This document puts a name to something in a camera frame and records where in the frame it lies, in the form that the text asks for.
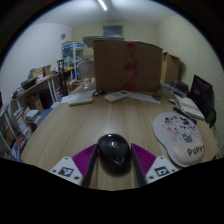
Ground small open cardboard box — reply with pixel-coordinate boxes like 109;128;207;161
160;51;182;84

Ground white printed mouse pad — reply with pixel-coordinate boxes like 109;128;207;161
152;111;207;168

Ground clear glass cup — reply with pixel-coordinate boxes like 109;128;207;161
80;78;93;90

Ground large brown cardboard box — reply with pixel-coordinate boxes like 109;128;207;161
92;39;164;94

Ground wall window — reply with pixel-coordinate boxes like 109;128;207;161
102;24;124;38

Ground cluttered side desk shelf unit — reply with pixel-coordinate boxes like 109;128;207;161
0;65;74;162

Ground long ceiling light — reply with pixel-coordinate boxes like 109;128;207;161
96;0;109;12

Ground black eyeglasses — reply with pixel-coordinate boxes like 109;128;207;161
91;89;106;98

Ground black office chair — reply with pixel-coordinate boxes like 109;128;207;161
189;74;218;129

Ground black computer mouse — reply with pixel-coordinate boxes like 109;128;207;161
96;133;133;176

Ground blue folder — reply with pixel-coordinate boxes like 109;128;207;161
159;81;188;99

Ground blue and white cabinet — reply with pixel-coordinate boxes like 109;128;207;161
61;41;85;73

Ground black marker pen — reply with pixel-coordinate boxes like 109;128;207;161
172;106;198;125

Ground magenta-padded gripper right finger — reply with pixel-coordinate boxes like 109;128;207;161
130;143;179;188

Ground white open notebook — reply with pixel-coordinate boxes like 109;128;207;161
176;94;206;121

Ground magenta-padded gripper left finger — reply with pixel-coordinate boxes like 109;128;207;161
49;143;100;189

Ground white remote control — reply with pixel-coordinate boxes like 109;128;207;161
104;90;129;103

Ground white flat keypad device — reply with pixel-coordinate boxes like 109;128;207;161
68;96;94;107

